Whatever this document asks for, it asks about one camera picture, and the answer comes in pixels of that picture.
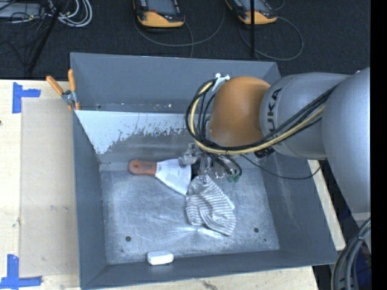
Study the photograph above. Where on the clear glass object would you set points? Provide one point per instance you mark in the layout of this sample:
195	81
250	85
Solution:
196	186

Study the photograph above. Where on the striped grey white cloth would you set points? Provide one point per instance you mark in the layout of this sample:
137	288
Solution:
211	210

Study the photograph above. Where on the grey metal bin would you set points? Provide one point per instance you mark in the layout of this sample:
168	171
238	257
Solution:
145	210

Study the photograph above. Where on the small white block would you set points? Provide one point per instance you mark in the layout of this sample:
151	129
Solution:
160	258

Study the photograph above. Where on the brown cardboard board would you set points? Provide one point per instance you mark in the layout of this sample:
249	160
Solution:
45	177

